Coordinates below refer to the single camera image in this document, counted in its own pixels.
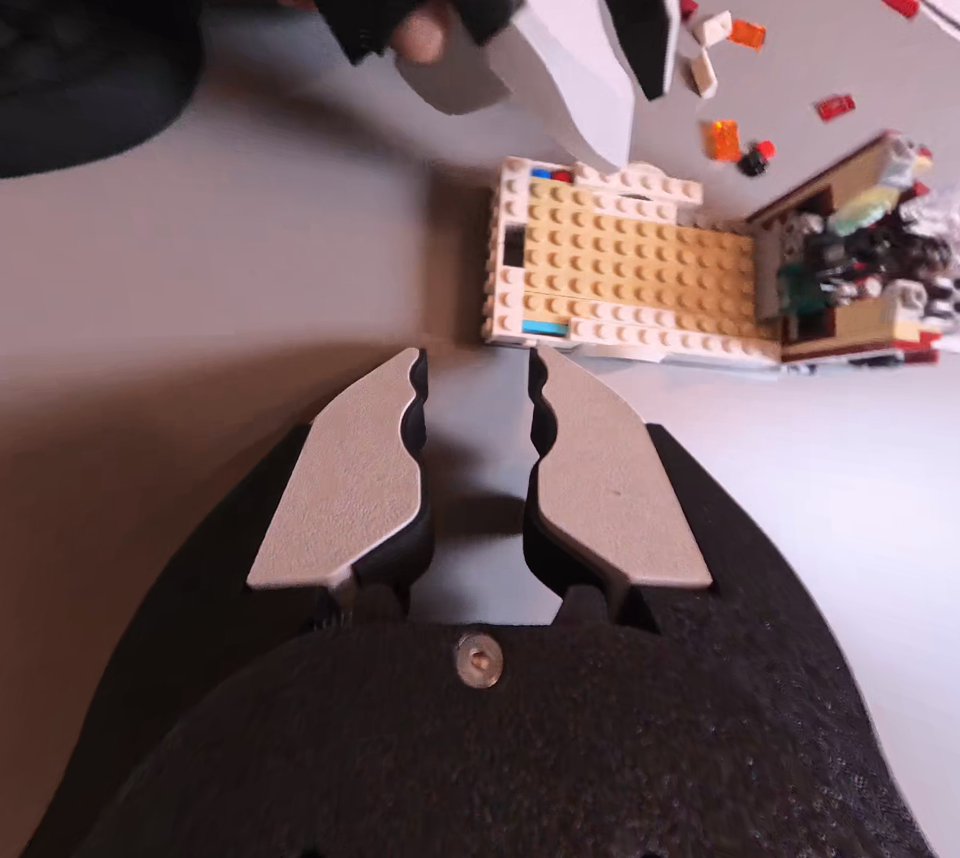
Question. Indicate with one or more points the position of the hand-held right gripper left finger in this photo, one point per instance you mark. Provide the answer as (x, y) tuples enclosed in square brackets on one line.
[(345, 490)]

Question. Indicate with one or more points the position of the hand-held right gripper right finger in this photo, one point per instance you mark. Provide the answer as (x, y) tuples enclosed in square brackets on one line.
[(615, 498)]

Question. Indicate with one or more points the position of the tan white red brick vehicle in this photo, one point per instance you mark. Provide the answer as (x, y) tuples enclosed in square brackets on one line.
[(637, 265)]

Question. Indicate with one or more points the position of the grey desk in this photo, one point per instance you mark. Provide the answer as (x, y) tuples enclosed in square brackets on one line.
[(225, 258)]

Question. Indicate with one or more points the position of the person's left hand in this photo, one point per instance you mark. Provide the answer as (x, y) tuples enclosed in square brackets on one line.
[(420, 39)]

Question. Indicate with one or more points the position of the dark red slope brick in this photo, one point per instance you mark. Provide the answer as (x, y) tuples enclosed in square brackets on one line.
[(688, 8)]

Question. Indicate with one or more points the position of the white tile brick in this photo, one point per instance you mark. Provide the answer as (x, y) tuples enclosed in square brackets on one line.
[(712, 27)]

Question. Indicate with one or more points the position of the transparent orange tile brick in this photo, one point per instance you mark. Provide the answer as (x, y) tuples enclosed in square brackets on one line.
[(748, 34), (724, 140)]

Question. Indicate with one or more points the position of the red round stud brick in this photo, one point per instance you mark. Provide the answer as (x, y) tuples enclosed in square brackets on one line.
[(766, 149)]

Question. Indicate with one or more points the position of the small black knobby brick piece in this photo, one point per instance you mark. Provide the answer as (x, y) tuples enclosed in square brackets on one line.
[(752, 163)]

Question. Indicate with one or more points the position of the transparent red tile brick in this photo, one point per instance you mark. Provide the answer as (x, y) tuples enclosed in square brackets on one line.
[(835, 106)]

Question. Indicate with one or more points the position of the black textured cushion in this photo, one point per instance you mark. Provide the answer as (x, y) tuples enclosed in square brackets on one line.
[(82, 48)]

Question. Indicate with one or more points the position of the white angled bracket brick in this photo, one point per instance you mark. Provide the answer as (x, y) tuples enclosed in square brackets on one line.
[(703, 76)]

